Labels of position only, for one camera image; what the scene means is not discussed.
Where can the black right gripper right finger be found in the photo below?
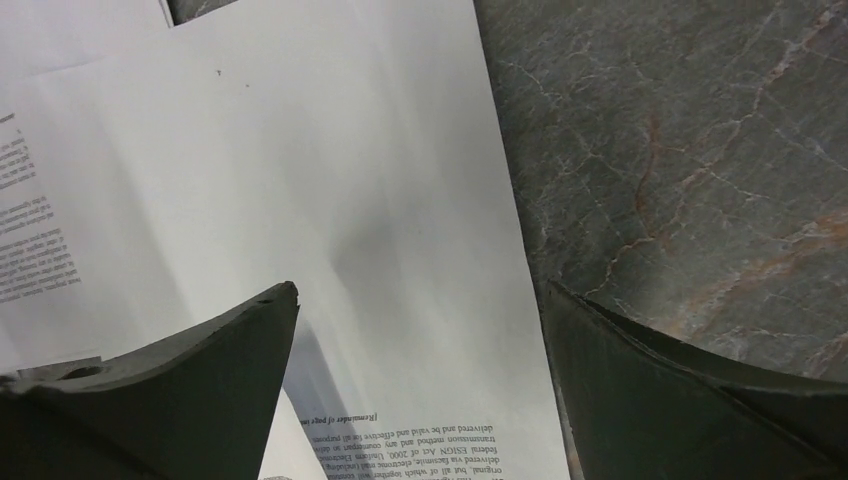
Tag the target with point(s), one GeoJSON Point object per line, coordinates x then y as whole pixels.
{"type": "Point", "coordinates": [640, 404]}

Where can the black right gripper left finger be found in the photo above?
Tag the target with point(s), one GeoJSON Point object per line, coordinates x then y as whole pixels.
{"type": "Point", "coordinates": [198, 404]}

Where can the printed paper sheet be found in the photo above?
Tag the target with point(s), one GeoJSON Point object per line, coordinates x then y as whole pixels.
{"type": "Point", "coordinates": [39, 37]}
{"type": "Point", "coordinates": [350, 147]}

